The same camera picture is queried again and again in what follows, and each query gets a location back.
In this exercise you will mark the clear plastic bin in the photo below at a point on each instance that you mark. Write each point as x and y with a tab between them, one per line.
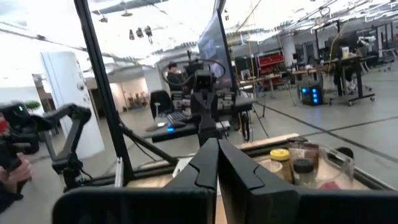
339	168

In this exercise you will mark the black office chair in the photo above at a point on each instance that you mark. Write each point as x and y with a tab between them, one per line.
160	102

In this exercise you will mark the black computer desk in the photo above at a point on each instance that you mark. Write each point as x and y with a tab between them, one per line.
239	104

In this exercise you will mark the red shelf unit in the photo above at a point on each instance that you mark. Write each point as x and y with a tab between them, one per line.
270	60

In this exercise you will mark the yellow lid jar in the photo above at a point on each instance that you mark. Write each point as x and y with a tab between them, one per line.
280	154

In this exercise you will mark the person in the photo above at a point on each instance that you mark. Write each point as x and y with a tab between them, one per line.
174	77
7	199

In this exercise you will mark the green potted plant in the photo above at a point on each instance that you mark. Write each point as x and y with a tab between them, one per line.
32	105

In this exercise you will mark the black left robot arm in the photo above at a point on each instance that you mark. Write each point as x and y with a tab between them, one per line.
206	118

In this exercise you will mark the long wooden workbench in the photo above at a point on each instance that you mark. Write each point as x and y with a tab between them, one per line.
308	71

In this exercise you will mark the brown snack pouch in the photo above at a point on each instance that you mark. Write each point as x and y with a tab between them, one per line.
303	151

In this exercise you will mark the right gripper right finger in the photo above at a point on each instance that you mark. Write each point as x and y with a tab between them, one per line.
245	180

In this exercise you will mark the silver aluminium extrusion bar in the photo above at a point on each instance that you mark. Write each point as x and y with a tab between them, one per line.
118	172

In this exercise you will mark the black metal rig frame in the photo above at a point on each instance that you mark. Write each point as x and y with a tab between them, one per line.
99	93

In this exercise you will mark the dark computer monitor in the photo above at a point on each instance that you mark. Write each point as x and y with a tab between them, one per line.
214	46

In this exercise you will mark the white building column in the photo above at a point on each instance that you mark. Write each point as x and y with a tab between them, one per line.
71	93

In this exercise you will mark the computer keyboard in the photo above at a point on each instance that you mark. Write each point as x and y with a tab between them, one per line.
178	116

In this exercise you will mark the person's hand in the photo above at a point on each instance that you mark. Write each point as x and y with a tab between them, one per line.
14	174

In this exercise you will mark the blue lit computer case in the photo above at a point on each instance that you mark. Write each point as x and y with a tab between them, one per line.
311	95

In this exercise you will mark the red ramen noodle packet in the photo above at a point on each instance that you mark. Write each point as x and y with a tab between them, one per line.
329	186

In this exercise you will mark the black rolling desk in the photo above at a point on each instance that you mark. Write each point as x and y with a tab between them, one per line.
351	62

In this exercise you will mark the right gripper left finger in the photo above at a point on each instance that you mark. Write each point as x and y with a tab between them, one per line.
202	171

